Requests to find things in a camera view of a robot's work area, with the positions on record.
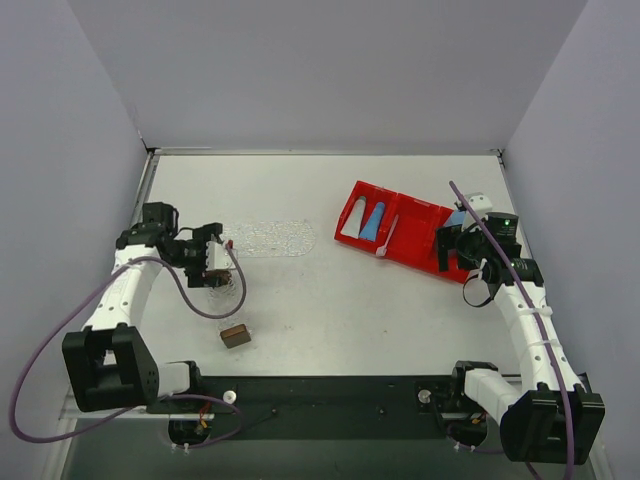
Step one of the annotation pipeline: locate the blue plastic cup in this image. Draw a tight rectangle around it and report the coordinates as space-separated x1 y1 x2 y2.
445 210 466 256

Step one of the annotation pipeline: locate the clear acrylic rack plate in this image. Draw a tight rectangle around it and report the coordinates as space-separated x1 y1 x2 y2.
207 281 246 318

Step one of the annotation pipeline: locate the blue toothpaste tube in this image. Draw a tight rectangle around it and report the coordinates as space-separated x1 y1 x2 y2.
359 202 386 242

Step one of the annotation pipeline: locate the white toothpaste tube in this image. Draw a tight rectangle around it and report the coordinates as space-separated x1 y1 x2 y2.
341 196 367 239

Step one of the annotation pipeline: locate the brown wooden block stand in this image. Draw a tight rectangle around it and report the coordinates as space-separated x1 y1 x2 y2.
220 324 251 349

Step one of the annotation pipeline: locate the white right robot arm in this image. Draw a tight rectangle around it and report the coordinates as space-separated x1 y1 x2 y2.
436 212 605 465

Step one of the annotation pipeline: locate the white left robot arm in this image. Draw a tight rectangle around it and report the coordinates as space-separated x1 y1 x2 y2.
62 202 223 412

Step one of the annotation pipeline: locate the white pink toothbrush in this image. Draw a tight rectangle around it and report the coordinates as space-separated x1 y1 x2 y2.
375 215 399 258

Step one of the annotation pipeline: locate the clear textured acrylic tray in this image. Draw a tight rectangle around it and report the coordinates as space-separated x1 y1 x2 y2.
222 220 316 258

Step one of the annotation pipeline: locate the red plastic bin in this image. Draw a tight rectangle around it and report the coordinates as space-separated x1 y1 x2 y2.
334 180 468 284

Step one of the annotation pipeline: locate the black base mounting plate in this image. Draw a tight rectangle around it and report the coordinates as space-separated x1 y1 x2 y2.
147 374 494 451

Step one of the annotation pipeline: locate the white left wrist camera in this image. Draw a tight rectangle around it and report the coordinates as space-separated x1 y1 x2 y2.
205 240 235 272

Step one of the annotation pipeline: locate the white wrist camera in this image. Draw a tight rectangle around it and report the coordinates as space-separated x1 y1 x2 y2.
455 192 494 223
205 240 235 272

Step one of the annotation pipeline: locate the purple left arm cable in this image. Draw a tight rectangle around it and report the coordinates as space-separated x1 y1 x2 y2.
8 241 251 448

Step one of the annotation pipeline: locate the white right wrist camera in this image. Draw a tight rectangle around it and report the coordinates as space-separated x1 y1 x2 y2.
455 192 494 223

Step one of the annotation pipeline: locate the aluminium front rail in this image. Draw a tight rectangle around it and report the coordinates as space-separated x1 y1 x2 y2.
58 372 600 421

